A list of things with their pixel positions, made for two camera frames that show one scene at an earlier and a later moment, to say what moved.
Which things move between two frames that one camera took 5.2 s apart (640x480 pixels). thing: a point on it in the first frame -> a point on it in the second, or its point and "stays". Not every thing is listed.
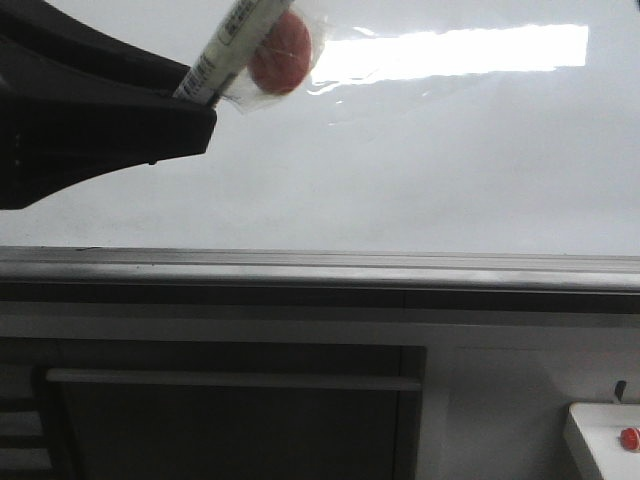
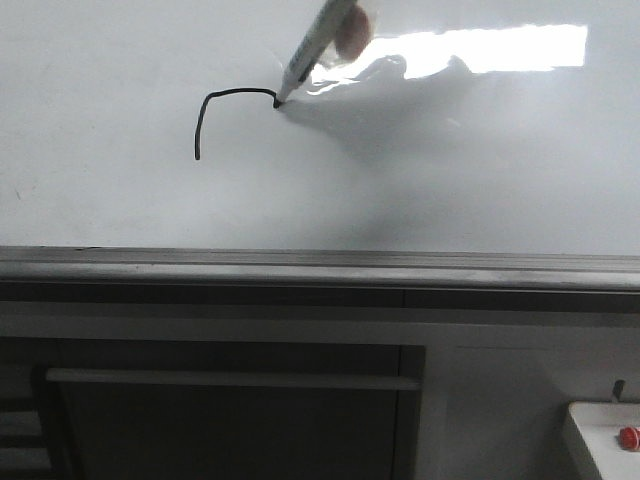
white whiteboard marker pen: x=234 y=34 -> x=320 y=38
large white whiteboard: x=446 y=145 stays
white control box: x=601 y=426 stays
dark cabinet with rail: x=172 y=409 stays
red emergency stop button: x=630 y=438 stays
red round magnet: x=281 y=56 -> x=353 y=33
